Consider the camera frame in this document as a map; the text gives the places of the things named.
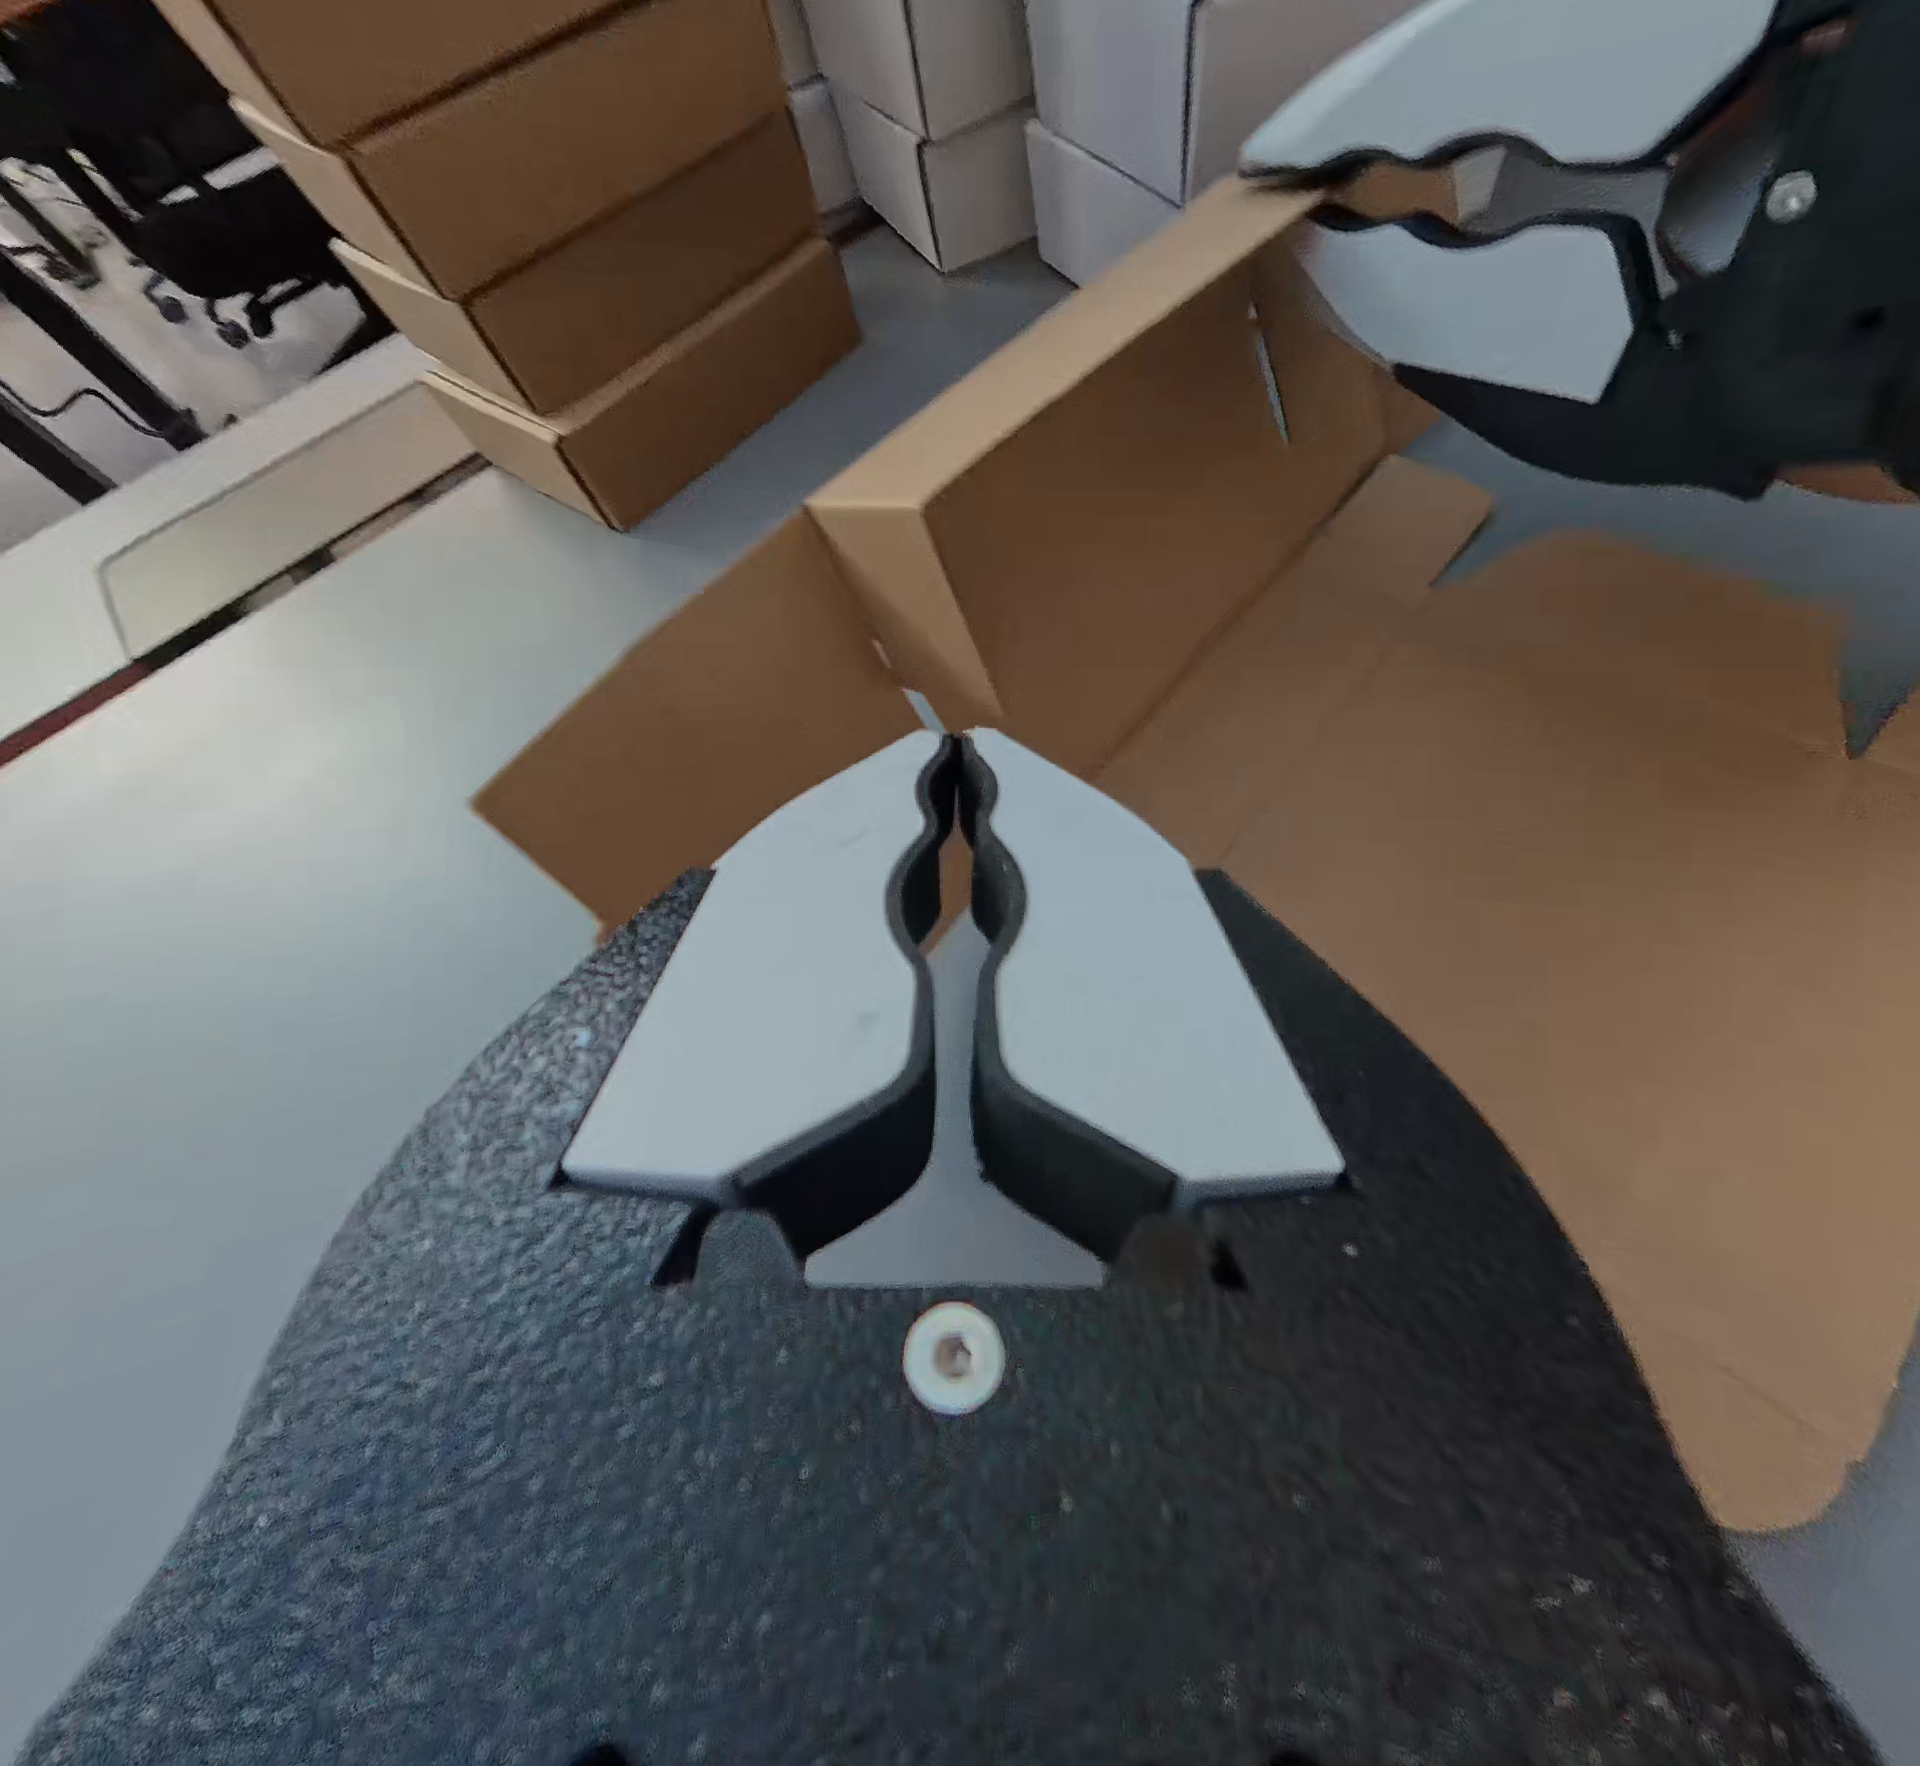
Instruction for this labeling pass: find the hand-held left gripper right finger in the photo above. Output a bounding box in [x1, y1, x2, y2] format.
[960, 729, 1349, 1267]

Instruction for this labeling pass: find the stack of white cardboard boxes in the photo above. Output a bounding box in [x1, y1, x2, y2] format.
[711, 0, 1651, 294]

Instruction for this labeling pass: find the grey desk with cable flap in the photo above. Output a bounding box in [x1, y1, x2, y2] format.
[0, 341, 487, 765]

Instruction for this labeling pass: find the black office chair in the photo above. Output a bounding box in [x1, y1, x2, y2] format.
[0, 0, 383, 351]

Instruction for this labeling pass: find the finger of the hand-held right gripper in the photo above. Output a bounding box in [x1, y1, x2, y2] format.
[1301, 214, 1670, 406]
[1238, 0, 1811, 189]

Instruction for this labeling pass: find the stack of brown cardboard boxes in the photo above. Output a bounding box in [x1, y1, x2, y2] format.
[0, 0, 865, 534]

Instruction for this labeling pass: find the brown cardboard mailer box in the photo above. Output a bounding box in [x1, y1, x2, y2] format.
[471, 169, 1920, 1538]

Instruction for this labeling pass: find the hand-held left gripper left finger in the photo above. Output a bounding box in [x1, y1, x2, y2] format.
[556, 729, 964, 1251]

